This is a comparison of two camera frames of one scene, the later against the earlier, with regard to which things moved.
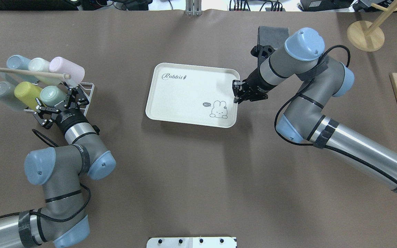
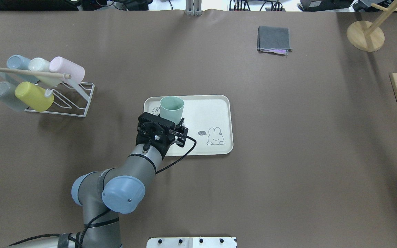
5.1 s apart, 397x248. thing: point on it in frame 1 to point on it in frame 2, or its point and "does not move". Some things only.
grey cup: [5, 91] does not move
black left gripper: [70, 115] to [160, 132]
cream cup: [37, 64] does not move
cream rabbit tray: [198, 95] to [209, 119]
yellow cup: [27, 93] does not move
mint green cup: [51, 95] to [171, 108]
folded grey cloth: [275, 36] does not move
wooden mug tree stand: [366, 37] does not move
